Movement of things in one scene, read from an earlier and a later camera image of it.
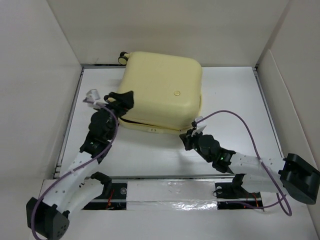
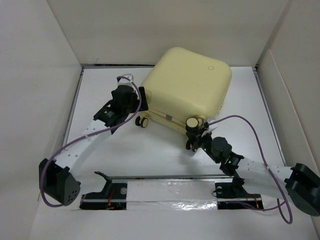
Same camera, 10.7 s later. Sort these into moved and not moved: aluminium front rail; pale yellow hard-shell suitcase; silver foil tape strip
Moved: pale yellow hard-shell suitcase
Not moved: silver foil tape strip; aluminium front rail
